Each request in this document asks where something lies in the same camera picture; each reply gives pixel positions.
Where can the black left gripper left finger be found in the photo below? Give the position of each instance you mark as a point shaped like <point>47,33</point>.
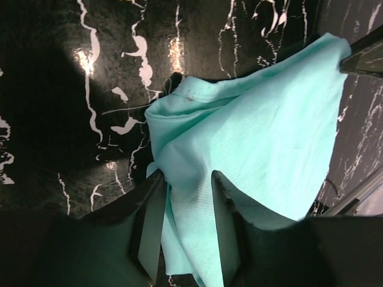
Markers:
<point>116,245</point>

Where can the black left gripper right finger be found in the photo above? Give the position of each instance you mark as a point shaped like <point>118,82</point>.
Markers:
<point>260,247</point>

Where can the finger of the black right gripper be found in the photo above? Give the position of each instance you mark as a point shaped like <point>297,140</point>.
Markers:
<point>366,56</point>

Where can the teal t shirt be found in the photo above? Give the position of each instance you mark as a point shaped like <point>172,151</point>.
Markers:
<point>271,134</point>

